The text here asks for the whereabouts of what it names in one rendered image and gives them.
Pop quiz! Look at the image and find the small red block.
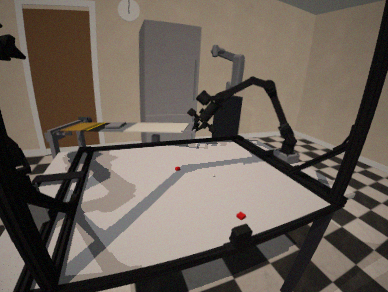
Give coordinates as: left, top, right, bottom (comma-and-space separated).
236, 212, 246, 220

